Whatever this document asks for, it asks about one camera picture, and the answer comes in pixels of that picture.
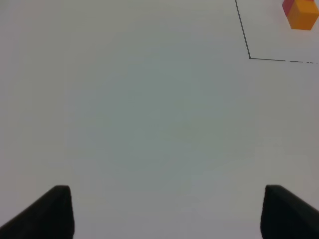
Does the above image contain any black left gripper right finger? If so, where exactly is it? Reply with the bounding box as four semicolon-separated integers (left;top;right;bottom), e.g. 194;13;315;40
260;185;319;239

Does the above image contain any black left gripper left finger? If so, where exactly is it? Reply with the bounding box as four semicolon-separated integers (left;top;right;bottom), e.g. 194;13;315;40
0;185;75;239

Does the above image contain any orange template block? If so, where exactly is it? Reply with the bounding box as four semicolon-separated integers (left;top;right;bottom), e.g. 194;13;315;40
288;0;319;30

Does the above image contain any red template block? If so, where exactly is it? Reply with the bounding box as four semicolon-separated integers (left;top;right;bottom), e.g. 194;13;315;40
282;0;315;17

